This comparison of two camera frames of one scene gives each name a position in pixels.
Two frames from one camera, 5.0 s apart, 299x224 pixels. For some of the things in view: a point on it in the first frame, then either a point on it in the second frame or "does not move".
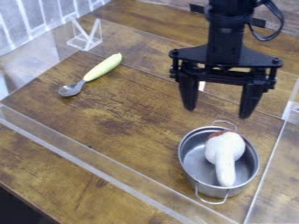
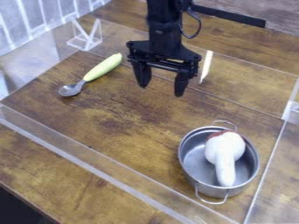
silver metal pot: x=201 y=169 does not move
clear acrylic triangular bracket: x=86 y=41 does not move
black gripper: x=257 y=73 to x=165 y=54
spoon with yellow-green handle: x=102 y=69 does not move
